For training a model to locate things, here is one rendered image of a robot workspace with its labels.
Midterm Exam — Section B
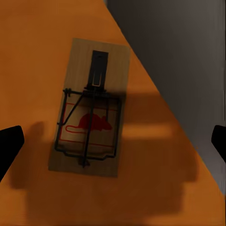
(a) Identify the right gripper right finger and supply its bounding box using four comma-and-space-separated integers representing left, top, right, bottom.
211, 125, 226, 163

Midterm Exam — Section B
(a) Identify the mousetrap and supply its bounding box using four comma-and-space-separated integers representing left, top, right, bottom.
48, 38, 131, 178

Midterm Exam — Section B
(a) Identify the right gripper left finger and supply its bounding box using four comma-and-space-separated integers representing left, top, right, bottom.
0, 125, 24, 182

